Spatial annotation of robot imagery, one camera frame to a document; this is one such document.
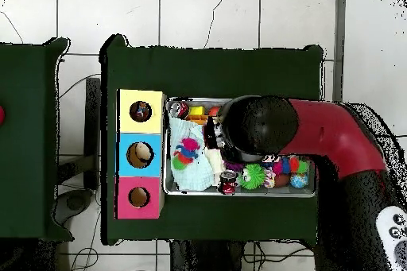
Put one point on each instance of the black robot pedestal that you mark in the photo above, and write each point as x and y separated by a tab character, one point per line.
203	258

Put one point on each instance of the grey rounded floor base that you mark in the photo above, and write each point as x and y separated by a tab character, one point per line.
74	202

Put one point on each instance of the mint waffle cloth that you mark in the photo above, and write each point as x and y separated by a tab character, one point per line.
190	178

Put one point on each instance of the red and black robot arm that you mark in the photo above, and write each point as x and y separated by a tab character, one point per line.
334	134

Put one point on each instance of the cream waffle cloth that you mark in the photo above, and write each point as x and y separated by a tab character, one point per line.
216	163

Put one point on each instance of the wooden box three holes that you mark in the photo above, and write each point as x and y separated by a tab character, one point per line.
140	185

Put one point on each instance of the uncrushed red soda can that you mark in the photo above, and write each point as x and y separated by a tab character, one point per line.
228	183

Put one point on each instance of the crushed red soda can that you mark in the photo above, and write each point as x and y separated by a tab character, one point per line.
180	110

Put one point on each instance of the multicoloured fuzzy caterpillar toy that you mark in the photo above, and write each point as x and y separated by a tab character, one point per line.
292	165

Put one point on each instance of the green puffer toy white face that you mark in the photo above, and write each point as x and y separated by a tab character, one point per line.
253	175

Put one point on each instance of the colourful patterned cloth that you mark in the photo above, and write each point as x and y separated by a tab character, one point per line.
269	178
140	112

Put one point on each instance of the dark green side table cloth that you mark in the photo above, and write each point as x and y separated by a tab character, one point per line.
28	124

